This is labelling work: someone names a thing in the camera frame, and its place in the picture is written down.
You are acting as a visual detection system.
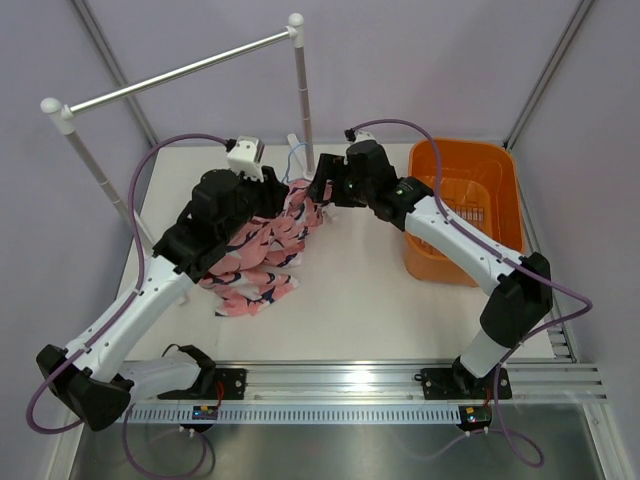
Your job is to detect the light blue wire hanger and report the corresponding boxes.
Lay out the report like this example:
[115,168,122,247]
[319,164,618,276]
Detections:
[282,142,308,184]

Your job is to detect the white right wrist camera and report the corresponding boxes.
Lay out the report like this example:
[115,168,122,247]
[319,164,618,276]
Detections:
[344,128,376,145]

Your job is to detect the pink patterned shorts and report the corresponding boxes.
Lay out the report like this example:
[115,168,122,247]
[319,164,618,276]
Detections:
[199,179,328,317]

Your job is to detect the white and silver clothes rack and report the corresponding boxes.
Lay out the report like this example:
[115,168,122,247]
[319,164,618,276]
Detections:
[40,12,316,228]

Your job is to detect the orange plastic basket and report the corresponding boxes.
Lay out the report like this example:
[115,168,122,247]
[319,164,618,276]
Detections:
[404,138,526,287]

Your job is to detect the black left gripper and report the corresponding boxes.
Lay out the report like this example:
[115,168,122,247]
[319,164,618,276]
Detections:
[218,166,289,244]

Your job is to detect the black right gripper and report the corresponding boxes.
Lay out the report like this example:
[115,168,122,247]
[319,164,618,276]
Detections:
[306,154,375,209]

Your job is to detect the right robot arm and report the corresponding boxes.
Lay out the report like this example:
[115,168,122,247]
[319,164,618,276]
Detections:
[308,140,553,399]

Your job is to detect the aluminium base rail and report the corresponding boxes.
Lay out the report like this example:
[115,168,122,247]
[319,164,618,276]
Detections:
[119,324,609,406]

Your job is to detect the white slotted cable duct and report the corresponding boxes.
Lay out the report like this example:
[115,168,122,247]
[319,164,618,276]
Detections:
[129,403,461,425]

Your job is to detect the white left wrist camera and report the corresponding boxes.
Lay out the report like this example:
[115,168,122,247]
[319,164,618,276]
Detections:
[226,136,265,183]

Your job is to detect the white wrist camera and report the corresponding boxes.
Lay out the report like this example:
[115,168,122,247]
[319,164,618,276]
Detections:
[344,128,376,145]
[226,136,265,183]

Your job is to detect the black right mount plate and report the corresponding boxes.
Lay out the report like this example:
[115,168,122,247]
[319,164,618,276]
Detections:
[414,367,513,400]

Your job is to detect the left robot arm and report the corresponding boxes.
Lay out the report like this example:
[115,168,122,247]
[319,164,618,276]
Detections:
[36,166,289,431]

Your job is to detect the black left mount plate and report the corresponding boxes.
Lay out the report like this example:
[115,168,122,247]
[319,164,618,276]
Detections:
[158,367,247,400]

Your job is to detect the black mount plate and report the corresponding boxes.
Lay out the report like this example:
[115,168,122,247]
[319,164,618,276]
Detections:
[158,367,247,400]
[414,367,513,400]

